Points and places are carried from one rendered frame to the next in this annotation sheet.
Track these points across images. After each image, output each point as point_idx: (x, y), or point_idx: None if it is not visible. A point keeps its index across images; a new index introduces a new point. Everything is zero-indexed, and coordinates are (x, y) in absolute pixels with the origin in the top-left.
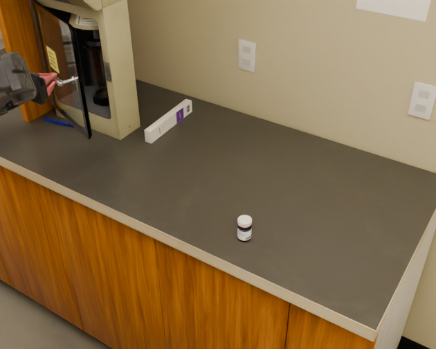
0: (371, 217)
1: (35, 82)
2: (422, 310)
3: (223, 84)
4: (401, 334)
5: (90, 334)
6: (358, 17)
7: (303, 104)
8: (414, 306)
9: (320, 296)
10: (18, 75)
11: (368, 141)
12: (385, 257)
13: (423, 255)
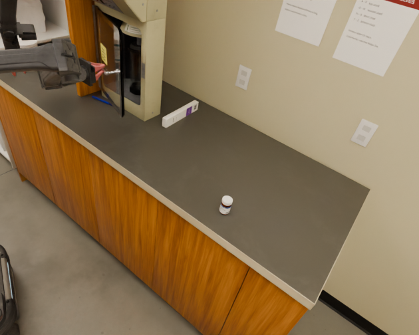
0: (315, 211)
1: (87, 68)
2: None
3: (221, 94)
4: None
5: (103, 246)
6: (332, 64)
7: (276, 119)
8: None
9: (275, 268)
10: (66, 58)
11: (316, 153)
12: (323, 243)
13: None
